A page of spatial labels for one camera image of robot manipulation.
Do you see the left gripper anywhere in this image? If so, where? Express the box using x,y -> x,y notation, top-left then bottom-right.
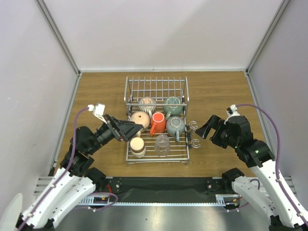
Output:
87,114 -> 143,154

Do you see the beige ceramic mug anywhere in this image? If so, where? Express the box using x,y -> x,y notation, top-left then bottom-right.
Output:
130,111 -> 150,137

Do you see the steel tumbler cup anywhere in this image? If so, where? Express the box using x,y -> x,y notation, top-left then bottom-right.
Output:
130,137 -> 146,158

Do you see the white ribbed mug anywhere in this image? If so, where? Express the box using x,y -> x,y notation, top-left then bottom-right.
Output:
138,97 -> 156,118

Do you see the orange mug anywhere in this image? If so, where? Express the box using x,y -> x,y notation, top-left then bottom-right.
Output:
150,112 -> 166,136

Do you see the teal ceramic mug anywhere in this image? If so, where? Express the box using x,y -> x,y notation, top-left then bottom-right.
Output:
164,96 -> 183,120

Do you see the clear glass cup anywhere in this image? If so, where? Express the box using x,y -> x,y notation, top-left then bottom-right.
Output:
154,135 -> 171,157

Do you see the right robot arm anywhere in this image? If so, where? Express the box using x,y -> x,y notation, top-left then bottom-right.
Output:
196,115 -> 308,231

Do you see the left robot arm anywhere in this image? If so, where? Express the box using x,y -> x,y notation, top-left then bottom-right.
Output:
16,114 -> 143,231

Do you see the black base mat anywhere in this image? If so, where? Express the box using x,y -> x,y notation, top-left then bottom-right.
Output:
107,177 -> 226,197

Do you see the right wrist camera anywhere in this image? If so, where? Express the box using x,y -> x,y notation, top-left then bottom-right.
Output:
224,104 -> 240,124

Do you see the metal wire dish rack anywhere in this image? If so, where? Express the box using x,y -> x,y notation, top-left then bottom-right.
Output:
124,77 -> 191,164

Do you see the white cable duct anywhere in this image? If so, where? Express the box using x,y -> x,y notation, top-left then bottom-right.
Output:
79,194 -> 241,207

